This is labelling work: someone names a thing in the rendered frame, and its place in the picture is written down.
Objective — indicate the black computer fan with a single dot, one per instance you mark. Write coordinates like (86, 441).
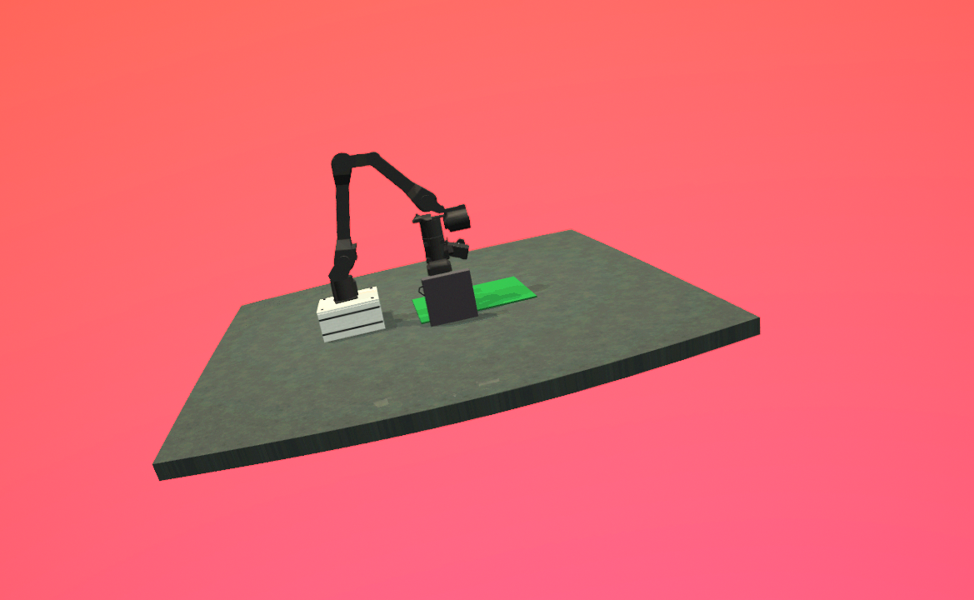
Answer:
(449, 297)

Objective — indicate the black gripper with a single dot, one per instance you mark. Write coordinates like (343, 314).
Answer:
(434, 249)

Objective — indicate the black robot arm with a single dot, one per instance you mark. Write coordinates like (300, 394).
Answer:
(344, 287)

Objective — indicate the green circuit board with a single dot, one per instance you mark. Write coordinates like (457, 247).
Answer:
(488, 295)

